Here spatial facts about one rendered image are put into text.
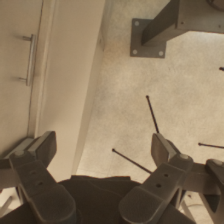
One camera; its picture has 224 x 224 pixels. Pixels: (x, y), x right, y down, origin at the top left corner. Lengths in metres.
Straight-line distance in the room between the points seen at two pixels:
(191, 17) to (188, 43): 1.02
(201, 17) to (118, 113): 1.09
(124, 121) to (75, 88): 0.94
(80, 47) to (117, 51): 0.82
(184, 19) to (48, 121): 0.58
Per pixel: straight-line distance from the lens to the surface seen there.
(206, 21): 0.58
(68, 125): 0.66
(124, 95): 1.43
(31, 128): 0.69
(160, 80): 1.48
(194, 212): 1.62
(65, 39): 0.63
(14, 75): 0.53
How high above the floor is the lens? 1.40
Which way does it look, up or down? 74 degrees down
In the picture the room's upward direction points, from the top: 177 degrees clockwise
